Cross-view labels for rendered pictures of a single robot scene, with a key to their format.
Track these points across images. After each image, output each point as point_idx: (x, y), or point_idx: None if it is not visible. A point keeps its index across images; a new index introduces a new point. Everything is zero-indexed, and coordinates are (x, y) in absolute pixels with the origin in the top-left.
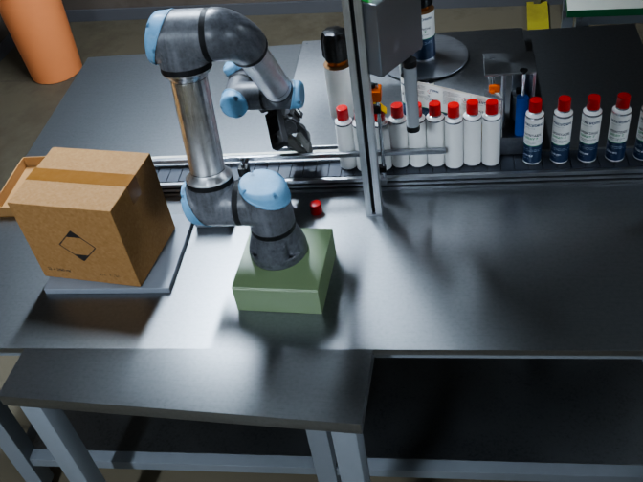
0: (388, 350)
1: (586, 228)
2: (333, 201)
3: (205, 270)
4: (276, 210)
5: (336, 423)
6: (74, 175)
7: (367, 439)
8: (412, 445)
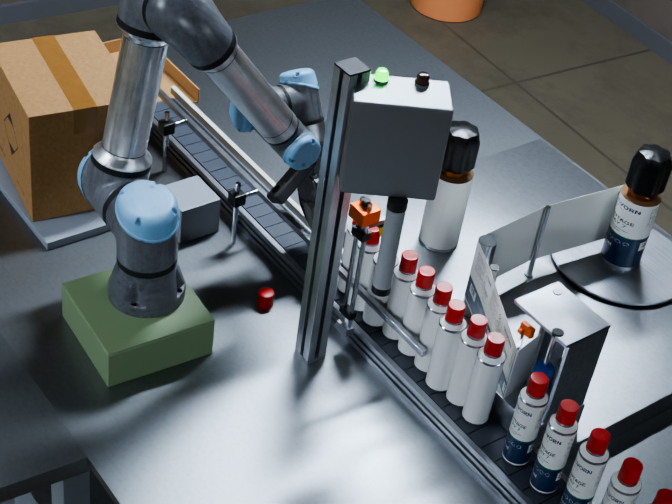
0: (96, 471)
1: None
2: (294, 309)
3: (100, 259)
4: (132, 238)
5: None
6: (62, 66)
7: None
8: None
